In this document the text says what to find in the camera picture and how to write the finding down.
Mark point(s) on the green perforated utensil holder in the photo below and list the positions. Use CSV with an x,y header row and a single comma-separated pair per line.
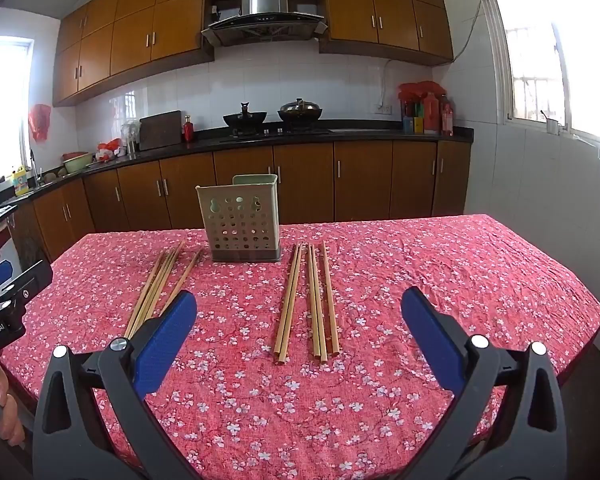
x,y
230,190

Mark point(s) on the brown wall cabinet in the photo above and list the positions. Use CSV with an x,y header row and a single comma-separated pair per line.
x,y
395,10
130,35

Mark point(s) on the red white plastic bag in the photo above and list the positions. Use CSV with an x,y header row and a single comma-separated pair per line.
x,y
107,149

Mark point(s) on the red packages on counter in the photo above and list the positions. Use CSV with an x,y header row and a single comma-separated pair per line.
x,y
432,115

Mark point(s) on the green basin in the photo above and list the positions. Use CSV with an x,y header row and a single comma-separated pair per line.
x,y
77,164

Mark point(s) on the white wall socket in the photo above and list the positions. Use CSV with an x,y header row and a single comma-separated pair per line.
x,y
383,108

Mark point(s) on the white cup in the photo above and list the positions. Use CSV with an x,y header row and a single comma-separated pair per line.
x,y
551,126

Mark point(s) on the yellow dish soap bottle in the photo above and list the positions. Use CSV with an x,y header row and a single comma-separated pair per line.
x,y
20,182

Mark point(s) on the steel range hood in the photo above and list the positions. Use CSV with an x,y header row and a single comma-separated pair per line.
x,y
265,22

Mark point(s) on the clear plastic bag bundle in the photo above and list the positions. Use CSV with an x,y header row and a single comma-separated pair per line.
x,y
130,137

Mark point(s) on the red hanging plastic bag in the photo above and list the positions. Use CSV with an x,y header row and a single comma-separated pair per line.
x,y
40,122

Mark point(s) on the black kitchen countertop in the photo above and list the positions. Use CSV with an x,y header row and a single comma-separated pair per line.
x,y
380,135

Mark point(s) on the metal faucet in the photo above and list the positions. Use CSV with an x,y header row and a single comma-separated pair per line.
x,y
31,165

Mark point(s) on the black gas stove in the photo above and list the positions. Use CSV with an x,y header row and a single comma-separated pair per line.
x,y
275,132

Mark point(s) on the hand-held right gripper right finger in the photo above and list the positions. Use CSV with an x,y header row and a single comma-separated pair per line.
x,y
430,340

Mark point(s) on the brown base cabinets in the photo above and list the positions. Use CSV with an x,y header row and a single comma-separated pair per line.
x,y
305,185

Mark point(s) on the person's left hand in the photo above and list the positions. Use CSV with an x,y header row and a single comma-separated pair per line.
x,y
9,410

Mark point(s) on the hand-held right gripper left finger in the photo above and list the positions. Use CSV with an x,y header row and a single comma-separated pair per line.
x,y
165,340

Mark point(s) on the pile of wooden chopsticks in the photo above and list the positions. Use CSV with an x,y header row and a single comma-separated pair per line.
x,y
155,290

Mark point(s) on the large bright window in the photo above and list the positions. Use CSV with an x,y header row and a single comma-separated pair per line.
x,y
500,60

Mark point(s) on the small kitchen window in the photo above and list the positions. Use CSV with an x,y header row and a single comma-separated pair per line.
x,y
5,110

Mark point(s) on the wooden chopstick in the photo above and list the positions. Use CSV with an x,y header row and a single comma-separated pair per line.
x,y
292,305
329,300
286,305
318,300

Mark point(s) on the dark wooden cutting board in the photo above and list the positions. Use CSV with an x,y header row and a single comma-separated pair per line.
x,y
160,130

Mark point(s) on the black wok with lid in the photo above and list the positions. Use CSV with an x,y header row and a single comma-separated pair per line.
x,y
300,112

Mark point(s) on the red floral tablecloth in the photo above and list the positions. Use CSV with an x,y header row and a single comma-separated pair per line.
x,y
305,410

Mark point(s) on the red bottle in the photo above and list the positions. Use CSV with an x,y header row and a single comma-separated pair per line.
x,y
188,132

